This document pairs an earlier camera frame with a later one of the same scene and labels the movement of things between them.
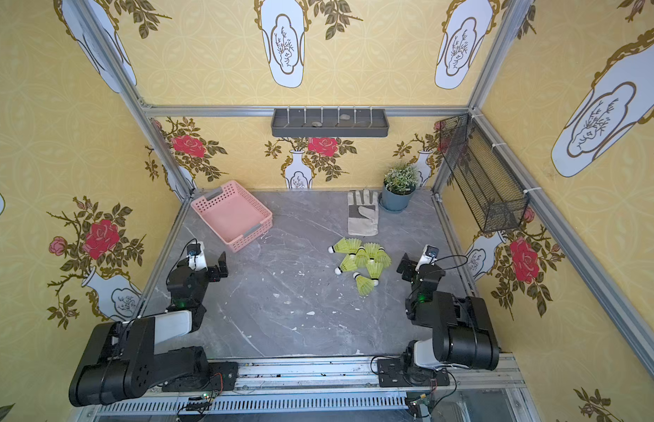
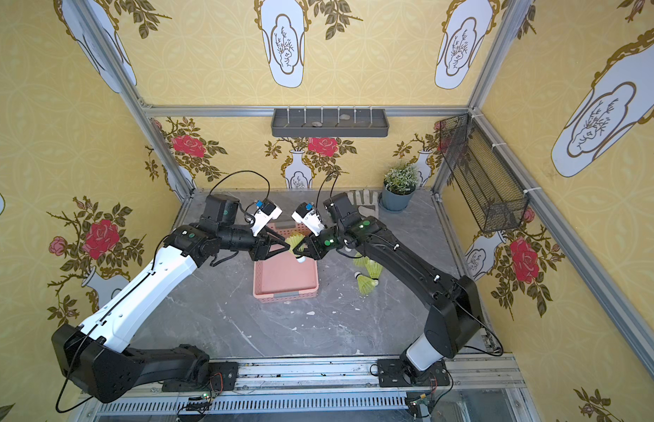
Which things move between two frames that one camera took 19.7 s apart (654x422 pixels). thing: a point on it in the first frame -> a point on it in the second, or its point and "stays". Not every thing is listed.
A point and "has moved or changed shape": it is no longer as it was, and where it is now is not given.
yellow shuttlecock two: x=347 y=265 -> x=292 y=241
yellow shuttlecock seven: x=365 y=286 stays
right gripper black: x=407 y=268 -> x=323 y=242
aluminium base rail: x=331 y=390 stays
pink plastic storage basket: x=234 y=214 has moved or changed shape
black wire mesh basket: x=485 y=185 stays
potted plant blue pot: x=399 y=184 stays
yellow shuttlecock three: x=362 y=258 stays
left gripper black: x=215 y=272 -> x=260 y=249
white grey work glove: x=363 y=213 stays
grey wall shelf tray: x=330 y=122 stays
